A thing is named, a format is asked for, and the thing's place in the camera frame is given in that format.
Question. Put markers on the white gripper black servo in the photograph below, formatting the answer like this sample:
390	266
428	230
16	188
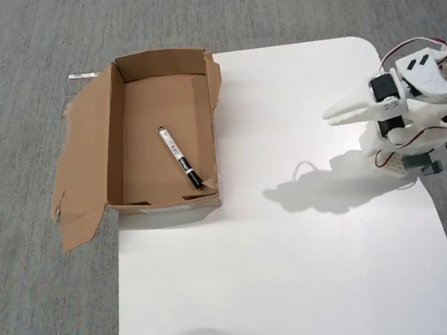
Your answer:
370	108

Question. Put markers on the white marker pen black cap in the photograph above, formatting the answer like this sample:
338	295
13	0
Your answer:
175	151

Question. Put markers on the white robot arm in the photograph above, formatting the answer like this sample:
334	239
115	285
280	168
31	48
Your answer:
423	114

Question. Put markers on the open brown cardboard box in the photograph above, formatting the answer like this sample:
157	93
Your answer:
89	155

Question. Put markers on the grey table clamp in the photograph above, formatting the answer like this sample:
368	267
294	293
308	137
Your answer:
419	163

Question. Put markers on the small white paper strip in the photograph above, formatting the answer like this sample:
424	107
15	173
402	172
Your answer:
80	77

